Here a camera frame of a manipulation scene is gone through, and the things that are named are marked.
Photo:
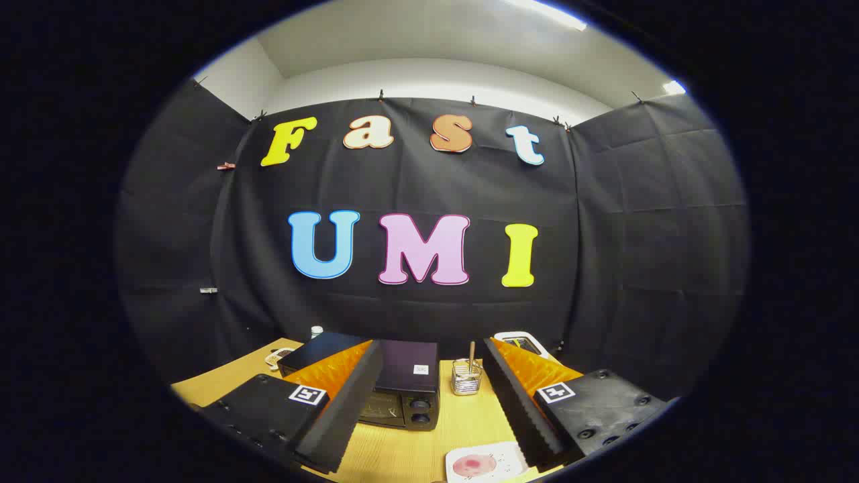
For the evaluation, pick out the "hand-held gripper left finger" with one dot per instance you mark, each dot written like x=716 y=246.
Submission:
x=349 y=402

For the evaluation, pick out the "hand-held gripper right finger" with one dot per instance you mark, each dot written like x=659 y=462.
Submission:
x=517 y=402

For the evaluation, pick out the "white square plate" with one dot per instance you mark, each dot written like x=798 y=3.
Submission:
x=503 y=456

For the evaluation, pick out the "black toaster oven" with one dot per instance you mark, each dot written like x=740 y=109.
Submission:
x=406 y=365

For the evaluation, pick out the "pink ham slice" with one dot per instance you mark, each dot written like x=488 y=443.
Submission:
x=474 y=465

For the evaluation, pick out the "white bread toaster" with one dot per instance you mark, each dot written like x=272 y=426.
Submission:
x=520 y=337

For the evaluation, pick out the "wooden stick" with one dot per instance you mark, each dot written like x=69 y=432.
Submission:
x=472 y=355

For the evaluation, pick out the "black backdrop cloth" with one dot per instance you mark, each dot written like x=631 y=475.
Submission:
x=429 y=181

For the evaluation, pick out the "ceiling light strip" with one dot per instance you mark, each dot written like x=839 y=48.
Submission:
x=674 y=87
x=547 y=12

